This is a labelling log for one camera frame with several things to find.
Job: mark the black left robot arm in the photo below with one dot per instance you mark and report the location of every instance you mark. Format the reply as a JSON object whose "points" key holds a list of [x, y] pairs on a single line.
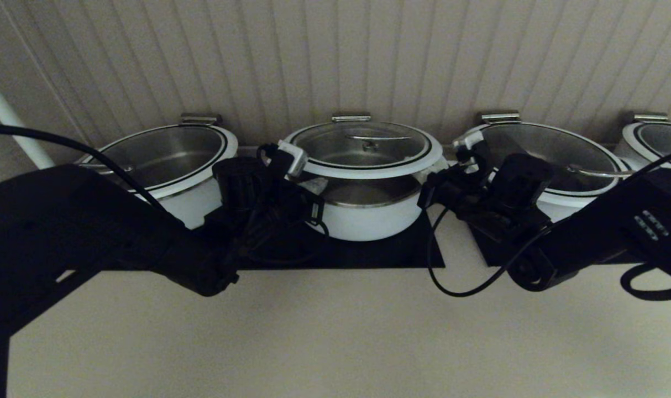
{"points": [[64, 232]]}

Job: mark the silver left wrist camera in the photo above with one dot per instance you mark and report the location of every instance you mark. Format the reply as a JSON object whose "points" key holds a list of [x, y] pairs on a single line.
{"points": [[293, 157]]}

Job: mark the black glass cooktop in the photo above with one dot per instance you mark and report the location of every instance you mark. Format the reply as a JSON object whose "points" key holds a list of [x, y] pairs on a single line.
{"points": [[490, 249], [379, 254]]}

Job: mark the glass lid with white rim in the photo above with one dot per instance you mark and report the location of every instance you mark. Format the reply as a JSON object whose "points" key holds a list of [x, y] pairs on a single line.
{"points": [[363, 160], [164, 152], [664, 141], [556, 149]]}

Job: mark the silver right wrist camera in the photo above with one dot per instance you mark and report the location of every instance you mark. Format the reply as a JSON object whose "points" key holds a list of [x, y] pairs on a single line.
{"points": [[467, 140]]}

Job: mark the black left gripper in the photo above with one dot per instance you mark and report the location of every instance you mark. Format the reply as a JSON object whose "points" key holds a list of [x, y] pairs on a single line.
{"points": [[280, 202]]}

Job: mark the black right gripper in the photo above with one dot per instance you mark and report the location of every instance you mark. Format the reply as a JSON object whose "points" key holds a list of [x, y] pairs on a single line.
{"points": [[468, 199]]}

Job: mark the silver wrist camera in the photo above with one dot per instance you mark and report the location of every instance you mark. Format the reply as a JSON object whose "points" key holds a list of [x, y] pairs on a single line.
{"points": [[293, 157], [467, 140]]}

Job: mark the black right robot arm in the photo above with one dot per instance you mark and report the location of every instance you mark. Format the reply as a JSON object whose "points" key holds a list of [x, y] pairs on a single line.
{"points": [[606, 226]]}

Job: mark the white pole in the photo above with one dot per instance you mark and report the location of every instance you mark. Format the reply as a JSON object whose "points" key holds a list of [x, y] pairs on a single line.
{"points": [[9, 119]]}

